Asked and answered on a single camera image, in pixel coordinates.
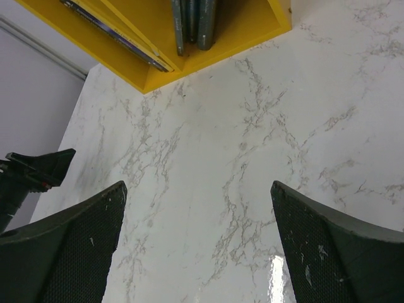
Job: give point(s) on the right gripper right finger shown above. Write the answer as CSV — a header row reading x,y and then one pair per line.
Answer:
x,y
334,257

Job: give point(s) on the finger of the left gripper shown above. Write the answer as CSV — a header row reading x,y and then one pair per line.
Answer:
x,y
45,170

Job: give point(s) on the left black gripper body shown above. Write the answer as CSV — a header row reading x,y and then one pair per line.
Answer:
x,y
17,181

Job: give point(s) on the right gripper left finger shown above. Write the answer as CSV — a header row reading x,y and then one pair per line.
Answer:
x,y
65,257

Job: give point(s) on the blue 20000 Leagues book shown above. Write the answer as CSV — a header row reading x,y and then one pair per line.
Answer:
x,y
206,26

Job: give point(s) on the green Alice Wonderland book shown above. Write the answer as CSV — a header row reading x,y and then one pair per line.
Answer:
x,y
179,11

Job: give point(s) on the dark Wuthering Heights book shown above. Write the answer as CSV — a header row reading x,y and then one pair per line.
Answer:
x,y
192,11

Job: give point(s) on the yellow wooden two-slot shelf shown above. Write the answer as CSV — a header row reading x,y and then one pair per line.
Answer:
x,y
136,39

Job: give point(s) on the left aluminium frame post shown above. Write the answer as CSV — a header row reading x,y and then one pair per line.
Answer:
x,y
30,41

